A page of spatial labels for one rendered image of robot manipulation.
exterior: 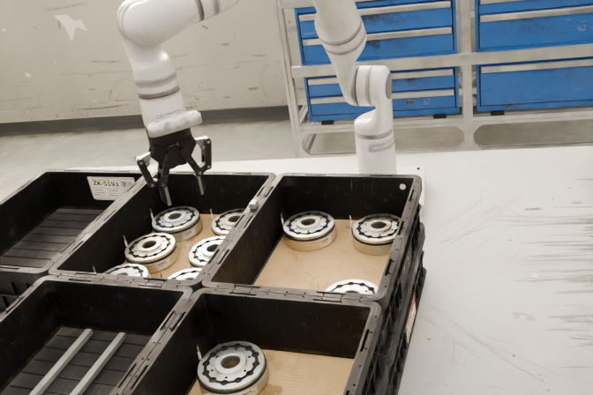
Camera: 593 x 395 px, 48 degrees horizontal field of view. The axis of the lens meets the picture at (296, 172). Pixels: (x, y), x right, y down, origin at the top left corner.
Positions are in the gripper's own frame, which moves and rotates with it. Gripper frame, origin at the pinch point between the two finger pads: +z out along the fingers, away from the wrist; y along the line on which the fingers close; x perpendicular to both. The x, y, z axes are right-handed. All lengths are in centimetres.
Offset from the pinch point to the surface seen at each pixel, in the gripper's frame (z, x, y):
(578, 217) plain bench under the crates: 30, 15, -83
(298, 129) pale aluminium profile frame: 71, -172, -98
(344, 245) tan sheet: 17.2, 10.0, -26.0
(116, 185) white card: 10.5, -35.7, 7.5
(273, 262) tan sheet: 17.2, 6.5, -12.2
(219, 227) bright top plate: 14.4, -8.4, -7.2
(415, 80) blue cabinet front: 51, -138, -146
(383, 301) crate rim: 7.9, 39.6, -16.6
